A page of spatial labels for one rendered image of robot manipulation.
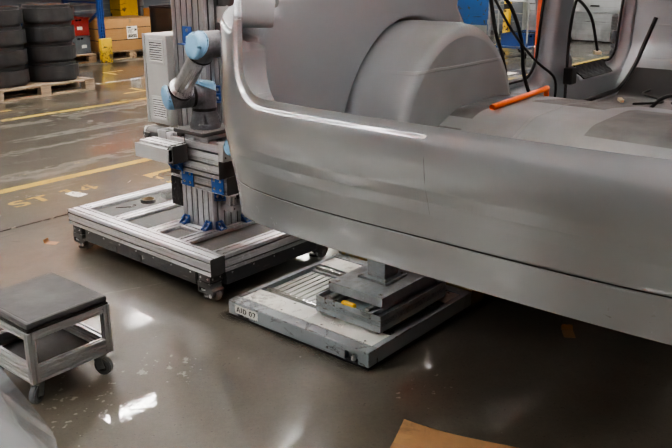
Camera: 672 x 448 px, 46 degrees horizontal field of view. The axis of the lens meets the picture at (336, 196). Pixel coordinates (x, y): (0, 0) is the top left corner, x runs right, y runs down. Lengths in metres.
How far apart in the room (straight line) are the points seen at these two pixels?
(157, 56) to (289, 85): 1.65
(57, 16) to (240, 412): 8.17
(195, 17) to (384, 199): 2.22
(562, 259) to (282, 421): 1.45
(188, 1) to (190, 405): 2.00
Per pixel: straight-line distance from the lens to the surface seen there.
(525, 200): 1.78
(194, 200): 4.28
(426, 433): 2.87
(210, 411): 3.04
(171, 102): 3.73
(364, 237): 2.16
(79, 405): 3.19
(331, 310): 3.48
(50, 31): 10.63
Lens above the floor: 1.58
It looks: 17 degrees down
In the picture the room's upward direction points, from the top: straight up
